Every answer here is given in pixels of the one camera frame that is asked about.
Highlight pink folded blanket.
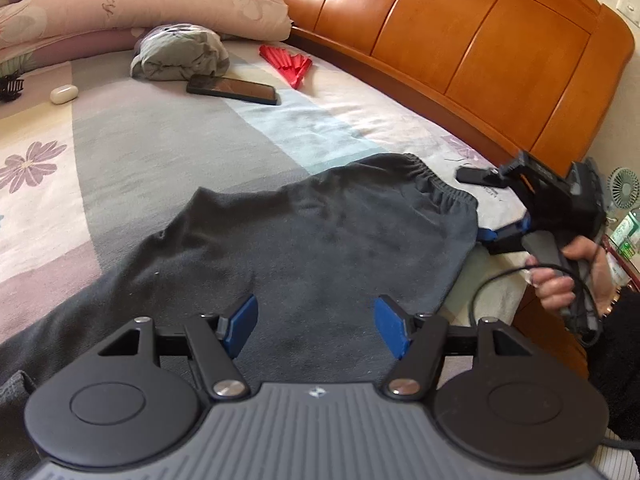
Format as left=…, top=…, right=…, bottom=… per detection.
left=0, top=27, right=146, bottom=73

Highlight black cable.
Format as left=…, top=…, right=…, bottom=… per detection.
left=470, top=267, right=601, bottom=346

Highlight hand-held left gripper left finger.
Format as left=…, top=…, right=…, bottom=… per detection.
left=97, top=294, right=258, bottom=401

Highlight wooden headboard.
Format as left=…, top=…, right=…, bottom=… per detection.
left=220, top=0, right=636, bottom=181

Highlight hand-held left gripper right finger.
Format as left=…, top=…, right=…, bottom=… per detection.
left=375, top=295, right=533, bottom=402

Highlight floral quilt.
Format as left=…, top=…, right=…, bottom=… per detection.
left=0, top=0, right=293, bottom=56

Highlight black hair claw clip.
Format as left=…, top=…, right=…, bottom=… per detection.
left=0, top=74, right=26, bottom=103

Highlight person's right forearm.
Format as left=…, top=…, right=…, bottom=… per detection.
left=585, top=285, right=640, bottom=441

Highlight grey bundled garment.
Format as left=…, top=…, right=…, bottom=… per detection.
left=130, top=23, right=231, bottom=82

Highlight dark grey pants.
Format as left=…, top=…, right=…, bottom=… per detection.
left=0, top=154, right=481, bottom=466

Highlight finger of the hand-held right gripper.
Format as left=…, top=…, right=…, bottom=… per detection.
left=475, top=216, right=533, bottom=256
left=456, top=166, right=511, bottom=190

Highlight small desk fan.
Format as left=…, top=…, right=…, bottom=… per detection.
left=606, top=166, right=640, bottom=211

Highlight red folding fan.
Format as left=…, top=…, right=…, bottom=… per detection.
left=258, top=44, right=313, bottom=90

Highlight green label bottle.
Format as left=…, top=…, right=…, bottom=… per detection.
left=611, top=210, right=640, bottom=261

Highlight black smartphone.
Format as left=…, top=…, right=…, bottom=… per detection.
left=186, top=74, right=279, bottom=106

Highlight person's right hand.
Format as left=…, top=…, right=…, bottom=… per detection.
left=525, top=237, right=613, bottom=318

